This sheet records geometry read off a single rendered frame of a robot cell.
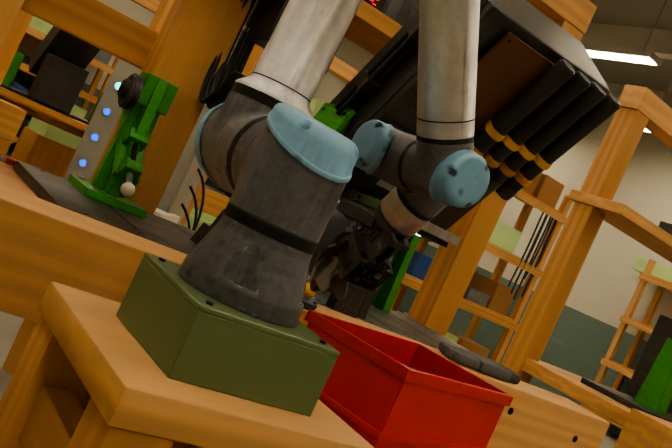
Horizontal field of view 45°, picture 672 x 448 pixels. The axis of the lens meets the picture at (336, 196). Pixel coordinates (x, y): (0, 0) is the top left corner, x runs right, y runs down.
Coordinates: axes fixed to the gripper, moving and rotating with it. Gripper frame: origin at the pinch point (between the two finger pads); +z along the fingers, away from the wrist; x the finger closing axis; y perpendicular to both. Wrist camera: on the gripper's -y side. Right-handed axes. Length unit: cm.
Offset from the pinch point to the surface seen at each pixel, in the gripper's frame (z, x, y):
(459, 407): -10.2, 15.1, 26.4
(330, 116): -8.2, 4.6, -39.6
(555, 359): 409, 846, -506
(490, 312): 271, 499, -366
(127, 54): 19, -27, -70
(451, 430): -7.0, 15.7, 28.4
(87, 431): -12, -46, 46
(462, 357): 3.8, 40.3, 0.5
